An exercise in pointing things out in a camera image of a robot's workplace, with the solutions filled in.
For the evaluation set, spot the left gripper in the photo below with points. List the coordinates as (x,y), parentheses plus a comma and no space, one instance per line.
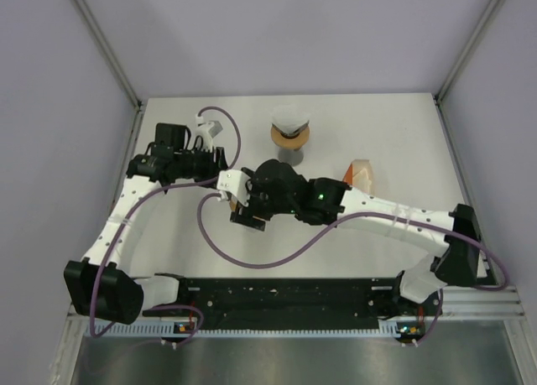
(212,167)

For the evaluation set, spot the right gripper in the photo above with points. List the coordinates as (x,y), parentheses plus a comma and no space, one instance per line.
(244,215)

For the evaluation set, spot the grey glass carafe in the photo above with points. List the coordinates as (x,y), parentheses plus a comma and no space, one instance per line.
(293,157)

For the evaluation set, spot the orange coffee filter box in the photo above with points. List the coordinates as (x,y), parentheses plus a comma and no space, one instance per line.
(360,175)

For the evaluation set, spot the grey glass dripper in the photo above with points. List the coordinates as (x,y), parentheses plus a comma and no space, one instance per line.
(290,128)

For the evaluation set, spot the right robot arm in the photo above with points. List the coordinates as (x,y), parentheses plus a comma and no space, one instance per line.
(449,238)

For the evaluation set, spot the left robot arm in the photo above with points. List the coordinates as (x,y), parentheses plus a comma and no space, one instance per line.
(100,284)

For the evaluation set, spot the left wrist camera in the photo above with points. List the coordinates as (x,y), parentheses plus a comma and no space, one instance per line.
(205,133)

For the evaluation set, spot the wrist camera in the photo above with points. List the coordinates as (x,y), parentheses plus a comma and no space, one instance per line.
(232,184)
(205,133)

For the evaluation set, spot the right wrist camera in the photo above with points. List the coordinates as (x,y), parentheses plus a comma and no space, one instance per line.
(232,184)

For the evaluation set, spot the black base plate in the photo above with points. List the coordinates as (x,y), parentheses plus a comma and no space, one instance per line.
(294,303)

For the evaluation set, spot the grey cable duct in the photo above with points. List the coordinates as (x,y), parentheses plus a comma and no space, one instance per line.
(171,329)

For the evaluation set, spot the aluminium frame rail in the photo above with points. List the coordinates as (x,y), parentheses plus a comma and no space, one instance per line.
(454,302)

